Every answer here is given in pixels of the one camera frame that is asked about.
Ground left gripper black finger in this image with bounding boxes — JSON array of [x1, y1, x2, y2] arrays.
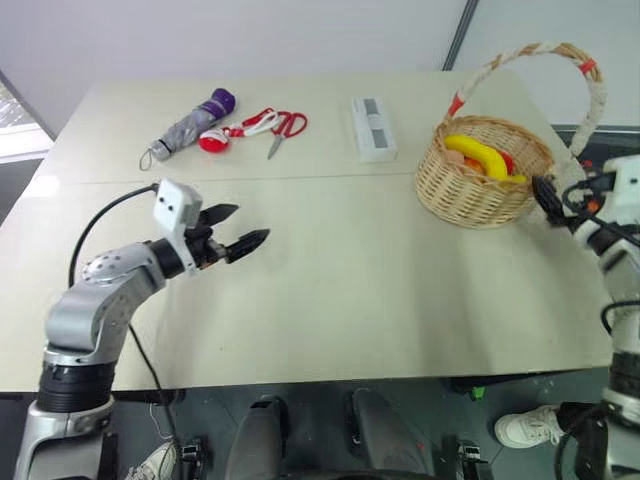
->
[[226, 228, 272, 265], [201, 203, 242, 228]]

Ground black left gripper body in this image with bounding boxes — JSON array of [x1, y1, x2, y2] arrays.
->
[[184, 210, 232, 272]]

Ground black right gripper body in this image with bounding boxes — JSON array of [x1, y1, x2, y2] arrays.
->
[[559, 173, 609, 227]]

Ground wicker basket with handle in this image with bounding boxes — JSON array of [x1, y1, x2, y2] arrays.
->
[[414, 42, 609, 231]]

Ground yellow banana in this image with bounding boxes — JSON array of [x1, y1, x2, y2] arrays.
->
[[443, 134, 529, 184]]

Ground folded grey purple umbrella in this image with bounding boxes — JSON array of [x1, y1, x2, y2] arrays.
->
[[139, 87, 238, 172]]

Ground white rectangular box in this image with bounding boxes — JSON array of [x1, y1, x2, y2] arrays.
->
[[350, 95, 400, 164]]

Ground dark rounded shape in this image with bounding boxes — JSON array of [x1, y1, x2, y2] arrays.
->
[[233, 394, 292, 480], [343, 386, 437, 477]]

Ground white sneaker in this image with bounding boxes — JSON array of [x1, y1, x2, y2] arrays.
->
[[124, 440, 179, 480], [494, 404, 564, 449]]

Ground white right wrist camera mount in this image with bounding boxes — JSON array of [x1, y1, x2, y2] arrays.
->
[[601, 154, 640, 229]]

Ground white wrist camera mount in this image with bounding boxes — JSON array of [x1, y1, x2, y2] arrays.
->
[[152, 180, 204, 275], [601, 154, 640, 229]]

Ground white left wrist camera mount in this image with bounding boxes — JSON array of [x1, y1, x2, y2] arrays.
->
[[152, 180, 204, 275]]

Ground red handled scissors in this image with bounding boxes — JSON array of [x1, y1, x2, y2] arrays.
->
[[266, 110, 309, 161]]

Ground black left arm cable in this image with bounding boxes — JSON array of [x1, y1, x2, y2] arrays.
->
[[68, 183, 161, 289]]

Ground thin black hanging cable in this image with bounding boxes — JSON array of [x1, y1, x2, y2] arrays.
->
[[127, 323, 180, 444]]

